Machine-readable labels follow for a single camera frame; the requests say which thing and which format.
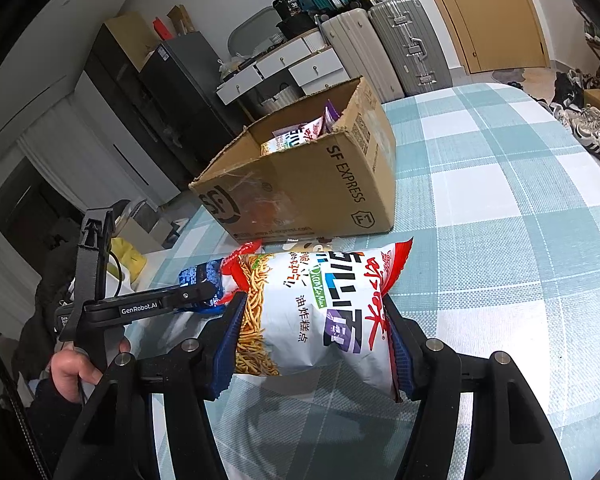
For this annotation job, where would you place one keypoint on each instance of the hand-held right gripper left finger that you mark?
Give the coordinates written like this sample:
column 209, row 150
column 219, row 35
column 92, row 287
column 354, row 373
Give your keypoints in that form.
column 227, row 350

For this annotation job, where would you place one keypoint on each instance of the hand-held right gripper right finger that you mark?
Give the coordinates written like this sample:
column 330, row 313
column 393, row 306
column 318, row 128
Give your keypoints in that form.
column 402, row 355

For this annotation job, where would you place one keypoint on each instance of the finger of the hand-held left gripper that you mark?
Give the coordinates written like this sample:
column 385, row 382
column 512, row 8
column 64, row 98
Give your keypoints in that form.
column 197, row 292

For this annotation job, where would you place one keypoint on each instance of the red and blue cookie packet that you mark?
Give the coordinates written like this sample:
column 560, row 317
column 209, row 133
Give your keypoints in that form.
column 202, row 272

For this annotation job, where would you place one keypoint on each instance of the white fried noodle snack bag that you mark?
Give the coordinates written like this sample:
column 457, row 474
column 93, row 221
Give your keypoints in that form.
column 285, row 144
column 320, row 320

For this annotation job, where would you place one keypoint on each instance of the brown cardboard box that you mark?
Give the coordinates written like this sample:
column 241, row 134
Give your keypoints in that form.
column 305, row 195

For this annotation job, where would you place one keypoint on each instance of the purple and white snack bag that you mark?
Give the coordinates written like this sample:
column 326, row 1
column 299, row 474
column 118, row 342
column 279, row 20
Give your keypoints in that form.
column 331, row 117

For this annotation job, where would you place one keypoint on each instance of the person's left forearm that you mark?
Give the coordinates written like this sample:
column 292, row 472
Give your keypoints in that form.
column 55, row 420

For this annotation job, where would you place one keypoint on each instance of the person's left hand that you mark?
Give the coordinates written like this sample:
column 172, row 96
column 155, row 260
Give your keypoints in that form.
column 72, row 370

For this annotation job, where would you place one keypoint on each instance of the yellow object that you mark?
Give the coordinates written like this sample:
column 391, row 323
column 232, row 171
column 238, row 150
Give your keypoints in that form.
column 129, row 259

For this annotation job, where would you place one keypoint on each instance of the white curtain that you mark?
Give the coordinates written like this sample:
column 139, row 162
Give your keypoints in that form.
column 65, row 175

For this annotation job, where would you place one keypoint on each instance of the pale bread packet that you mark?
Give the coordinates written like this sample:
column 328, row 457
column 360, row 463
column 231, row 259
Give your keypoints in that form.
column 307, row 247

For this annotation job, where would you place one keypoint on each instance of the white tall cabinet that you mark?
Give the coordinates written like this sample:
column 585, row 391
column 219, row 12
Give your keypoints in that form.
column 125, row 145

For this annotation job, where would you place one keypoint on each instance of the blue checked tablecloth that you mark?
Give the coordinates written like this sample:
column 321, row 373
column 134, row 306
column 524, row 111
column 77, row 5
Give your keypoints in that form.
column 505, row 260

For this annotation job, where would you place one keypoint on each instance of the dark refrigerator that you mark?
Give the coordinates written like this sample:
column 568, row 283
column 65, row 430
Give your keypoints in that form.
column 190, row 100

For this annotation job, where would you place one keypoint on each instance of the dark and wood wardrobe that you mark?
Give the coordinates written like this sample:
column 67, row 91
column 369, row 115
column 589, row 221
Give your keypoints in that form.
column 130, row 90

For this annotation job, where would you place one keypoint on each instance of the white laundry basket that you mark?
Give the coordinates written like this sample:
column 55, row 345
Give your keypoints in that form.
column 277, row 102

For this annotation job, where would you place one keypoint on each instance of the white drawer desk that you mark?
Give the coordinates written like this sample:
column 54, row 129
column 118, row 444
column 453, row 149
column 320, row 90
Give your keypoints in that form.
column 290, row 67

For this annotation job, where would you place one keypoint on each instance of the red flat item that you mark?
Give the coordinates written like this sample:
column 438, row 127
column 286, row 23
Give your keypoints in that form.
column 162, row 29

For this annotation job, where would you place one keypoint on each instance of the flat cardboard piece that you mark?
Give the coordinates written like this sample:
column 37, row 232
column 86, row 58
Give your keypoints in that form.
column 179, row 20

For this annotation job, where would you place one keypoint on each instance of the black storage box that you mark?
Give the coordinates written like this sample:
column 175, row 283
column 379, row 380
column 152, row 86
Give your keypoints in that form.
column 296, row 22

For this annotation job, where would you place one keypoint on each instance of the cream hard suitcase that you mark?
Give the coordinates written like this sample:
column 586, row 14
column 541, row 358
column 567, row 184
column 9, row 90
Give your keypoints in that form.
column 360, row 55

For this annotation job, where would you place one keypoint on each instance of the group of shoes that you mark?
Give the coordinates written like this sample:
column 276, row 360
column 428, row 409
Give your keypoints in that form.
column 580, row 120

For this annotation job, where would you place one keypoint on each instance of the grey floor mat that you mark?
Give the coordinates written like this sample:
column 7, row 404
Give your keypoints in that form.
column 506, row 75

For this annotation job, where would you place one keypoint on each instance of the black tub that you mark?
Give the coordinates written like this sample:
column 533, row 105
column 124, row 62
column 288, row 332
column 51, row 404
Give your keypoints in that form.
column 287, row 7

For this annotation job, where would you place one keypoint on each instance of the grey hard suitcase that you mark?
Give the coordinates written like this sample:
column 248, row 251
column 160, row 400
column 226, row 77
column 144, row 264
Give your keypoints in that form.
column 410, row 45

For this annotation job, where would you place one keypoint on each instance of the wooden door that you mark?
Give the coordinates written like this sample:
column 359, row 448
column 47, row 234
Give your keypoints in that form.
column 485, row 15

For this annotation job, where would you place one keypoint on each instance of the shoe rack with shoes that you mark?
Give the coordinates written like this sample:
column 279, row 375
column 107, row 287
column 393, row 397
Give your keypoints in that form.
column 597, row 35

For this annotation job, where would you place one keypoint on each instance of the grey rounded frame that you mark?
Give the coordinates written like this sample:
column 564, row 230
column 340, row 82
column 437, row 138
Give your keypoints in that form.
column 250, row 30

